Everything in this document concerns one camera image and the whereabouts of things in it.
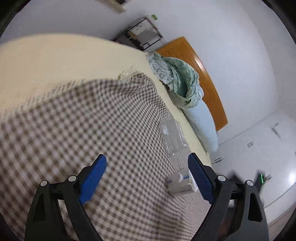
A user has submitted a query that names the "light blue pillow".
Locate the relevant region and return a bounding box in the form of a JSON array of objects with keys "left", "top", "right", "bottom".
[{"left": 182, "top": 87, "right": 218, "bottom": 154}]

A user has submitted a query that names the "black bedside trolley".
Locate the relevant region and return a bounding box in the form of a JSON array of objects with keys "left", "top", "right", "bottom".
[{"left": 112, "top": 16, "right": 165, "bottom": 52}]

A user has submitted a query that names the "white built-in wardrobe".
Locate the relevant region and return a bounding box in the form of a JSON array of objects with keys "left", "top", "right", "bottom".
[{"left": 211, "top": 111, "right": 295, "bottom": 240}]

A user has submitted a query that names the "clear plastic container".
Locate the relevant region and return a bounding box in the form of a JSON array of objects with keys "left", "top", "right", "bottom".
[{"left": 160, "top": 119, "right": 188, "bottom": 156}]

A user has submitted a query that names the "brown checkered blanket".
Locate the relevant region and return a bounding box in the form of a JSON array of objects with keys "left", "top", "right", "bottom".
[{"left": 1, "top": 73, "right": 209, "bottom": 240}]

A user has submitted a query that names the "green floral quilt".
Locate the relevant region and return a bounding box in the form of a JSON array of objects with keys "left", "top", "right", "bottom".
[{"left": 147, "top": 52, "right": 201, "bottom": 109}]

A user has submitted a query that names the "white milk carton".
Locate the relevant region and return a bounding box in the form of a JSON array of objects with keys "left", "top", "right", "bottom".
[{"left": 166, "top": 168, "right": 198, "bottom": 196}]

